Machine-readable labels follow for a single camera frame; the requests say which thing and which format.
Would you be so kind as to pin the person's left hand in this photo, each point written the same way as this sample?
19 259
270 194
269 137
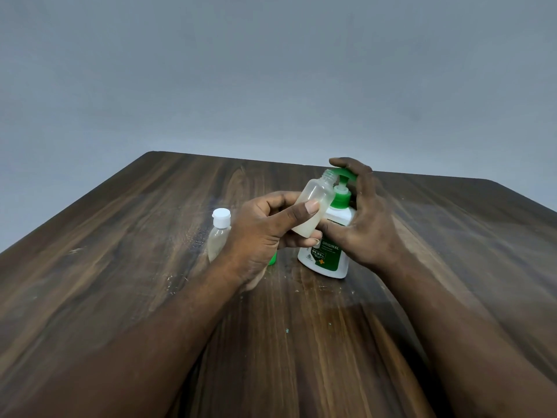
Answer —
256 243

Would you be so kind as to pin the person's right hand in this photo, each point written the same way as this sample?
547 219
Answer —
376 239

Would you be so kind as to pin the green bottle cap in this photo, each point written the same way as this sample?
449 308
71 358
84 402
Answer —
273 259

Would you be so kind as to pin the small clear bottle white cap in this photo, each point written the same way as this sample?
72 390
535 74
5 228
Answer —
221 217

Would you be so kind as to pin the white hand sanitizer pump bottle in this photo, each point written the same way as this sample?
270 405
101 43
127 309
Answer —
324 265

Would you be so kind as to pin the small clear bottle green-capped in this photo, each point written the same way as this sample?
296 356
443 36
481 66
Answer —
317 193

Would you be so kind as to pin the person's left forearm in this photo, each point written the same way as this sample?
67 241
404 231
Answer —
139 348

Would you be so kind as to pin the person's right forearm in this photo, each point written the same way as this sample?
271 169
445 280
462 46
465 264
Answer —
465 343

